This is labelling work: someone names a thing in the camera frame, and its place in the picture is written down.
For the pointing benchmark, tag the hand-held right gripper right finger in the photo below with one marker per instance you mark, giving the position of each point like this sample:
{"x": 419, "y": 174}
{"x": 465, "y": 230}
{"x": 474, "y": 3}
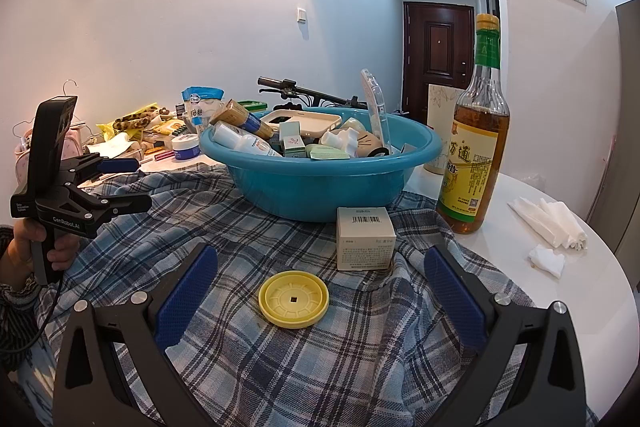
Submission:
{"x": 455, "y": 297}

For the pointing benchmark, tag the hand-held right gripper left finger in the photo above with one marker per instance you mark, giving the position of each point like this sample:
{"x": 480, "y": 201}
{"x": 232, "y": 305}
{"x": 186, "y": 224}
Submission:
{"x": 187, "y": 297}

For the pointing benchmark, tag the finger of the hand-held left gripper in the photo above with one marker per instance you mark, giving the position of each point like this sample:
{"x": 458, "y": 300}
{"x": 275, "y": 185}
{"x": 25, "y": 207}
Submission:
{"x": 125, "y": 202}
{"x": 120, "y": 165}

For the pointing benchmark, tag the white barcode box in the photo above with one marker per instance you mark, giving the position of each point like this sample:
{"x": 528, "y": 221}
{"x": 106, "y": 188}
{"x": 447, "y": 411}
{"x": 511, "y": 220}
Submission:
{"x": 365, "y": 239}

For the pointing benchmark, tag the yellow round plastic lid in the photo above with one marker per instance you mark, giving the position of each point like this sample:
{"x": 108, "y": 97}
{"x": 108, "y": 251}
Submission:
{"x": 295, "y": 299}

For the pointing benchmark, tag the yellow and blue box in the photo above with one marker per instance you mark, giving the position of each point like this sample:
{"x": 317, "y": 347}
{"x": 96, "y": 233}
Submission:
{"x": 242, "y": 117}

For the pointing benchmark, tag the grey cardboard box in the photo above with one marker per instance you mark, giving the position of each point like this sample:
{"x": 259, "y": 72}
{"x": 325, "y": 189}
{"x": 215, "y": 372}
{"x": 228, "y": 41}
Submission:
{"x": 408, "y": 148}

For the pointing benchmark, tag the blue plastic basin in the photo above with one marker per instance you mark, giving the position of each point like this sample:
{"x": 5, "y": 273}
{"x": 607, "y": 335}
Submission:
{"x": 320, "y": 192}

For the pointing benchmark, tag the green hand cream tube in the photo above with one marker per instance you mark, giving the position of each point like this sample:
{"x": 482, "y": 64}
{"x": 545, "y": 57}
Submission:
{"x": 325, "y": 153}

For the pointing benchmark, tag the white phone case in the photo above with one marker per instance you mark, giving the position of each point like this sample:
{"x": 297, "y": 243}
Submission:
{"x": 315, "y": 124}

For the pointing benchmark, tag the clear plastic case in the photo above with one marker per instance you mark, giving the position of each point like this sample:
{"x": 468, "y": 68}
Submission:
{"x": 375, "y": 107}

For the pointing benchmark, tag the person's left forearm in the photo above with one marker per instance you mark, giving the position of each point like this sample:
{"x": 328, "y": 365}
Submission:
{"x": 15, "y": 332}

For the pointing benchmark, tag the person's left hand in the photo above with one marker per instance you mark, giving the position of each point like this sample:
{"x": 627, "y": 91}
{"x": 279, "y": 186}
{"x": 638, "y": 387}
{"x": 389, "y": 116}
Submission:
{"x": 17, "y": 257}

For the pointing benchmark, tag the white paper sheet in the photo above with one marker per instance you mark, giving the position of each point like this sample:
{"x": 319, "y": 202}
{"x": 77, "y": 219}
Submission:
{"x": 110, "y": 146}

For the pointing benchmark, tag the pink bag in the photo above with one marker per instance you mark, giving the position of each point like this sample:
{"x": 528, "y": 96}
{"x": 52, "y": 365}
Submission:
{"x": 72, "y": 142}

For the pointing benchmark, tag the yellow snack packet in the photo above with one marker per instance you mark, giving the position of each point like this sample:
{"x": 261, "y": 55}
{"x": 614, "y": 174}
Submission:
{"x": 110, "y": 130}

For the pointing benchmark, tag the red lipstick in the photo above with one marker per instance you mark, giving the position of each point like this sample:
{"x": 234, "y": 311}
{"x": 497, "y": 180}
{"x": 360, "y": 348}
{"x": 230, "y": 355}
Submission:
{"x": 163, "y": 154}

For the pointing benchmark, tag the leopard print pouch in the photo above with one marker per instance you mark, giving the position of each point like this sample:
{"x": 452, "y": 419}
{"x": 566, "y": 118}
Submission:
{"x": 137, "y": 118}

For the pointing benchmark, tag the blue white cream jar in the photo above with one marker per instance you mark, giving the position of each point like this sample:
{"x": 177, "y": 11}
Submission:
{"x": 186, "y": 147}

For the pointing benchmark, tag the small crumpled white tissue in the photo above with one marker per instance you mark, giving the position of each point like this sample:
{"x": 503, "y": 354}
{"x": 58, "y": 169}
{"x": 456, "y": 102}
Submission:
{"x": 547, "y": 262}

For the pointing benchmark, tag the blue white sugar bag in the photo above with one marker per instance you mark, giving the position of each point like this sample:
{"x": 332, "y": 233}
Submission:
{"x": 202, "y": 107}

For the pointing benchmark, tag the blue plaid cloth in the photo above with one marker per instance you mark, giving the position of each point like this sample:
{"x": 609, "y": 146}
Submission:
{"x": 280, "y": 372}

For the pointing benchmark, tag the folded white tissue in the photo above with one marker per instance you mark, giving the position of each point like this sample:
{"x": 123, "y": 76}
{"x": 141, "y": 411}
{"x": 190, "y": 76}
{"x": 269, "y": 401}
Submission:
{"x": 555, "y": 222}

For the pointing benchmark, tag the glass oil bottle yellow label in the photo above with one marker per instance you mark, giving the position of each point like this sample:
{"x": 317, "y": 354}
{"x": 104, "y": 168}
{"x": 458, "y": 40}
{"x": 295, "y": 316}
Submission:
{"x": 472, "y": 162}

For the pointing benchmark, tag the green lidded container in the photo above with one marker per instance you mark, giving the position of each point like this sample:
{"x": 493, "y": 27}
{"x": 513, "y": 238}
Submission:
{"x": 252, "y": 105}

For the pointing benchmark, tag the small teal flower-print box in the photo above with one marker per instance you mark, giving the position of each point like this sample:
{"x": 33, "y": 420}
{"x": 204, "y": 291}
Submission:
{"x": 292, "y": 142}

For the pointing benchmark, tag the white floral paper bag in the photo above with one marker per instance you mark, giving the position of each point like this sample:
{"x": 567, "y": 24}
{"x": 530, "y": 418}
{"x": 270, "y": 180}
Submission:
{"x": 442, "y": 117}

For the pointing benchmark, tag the cream cat face gadget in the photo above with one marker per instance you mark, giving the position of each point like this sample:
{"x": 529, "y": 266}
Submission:
{"x": 365, "y": 139}

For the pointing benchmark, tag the grey refrigerator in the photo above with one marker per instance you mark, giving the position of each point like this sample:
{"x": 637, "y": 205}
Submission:
{"x": 625, "y": 132}

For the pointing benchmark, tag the brown entrance door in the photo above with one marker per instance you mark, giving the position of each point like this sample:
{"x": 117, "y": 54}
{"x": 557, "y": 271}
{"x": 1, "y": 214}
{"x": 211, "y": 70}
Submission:
{"x": 437, "y": 52}

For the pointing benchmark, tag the white wall switch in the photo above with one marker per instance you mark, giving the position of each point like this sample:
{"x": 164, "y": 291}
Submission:
{"x": 302, "y": 15}

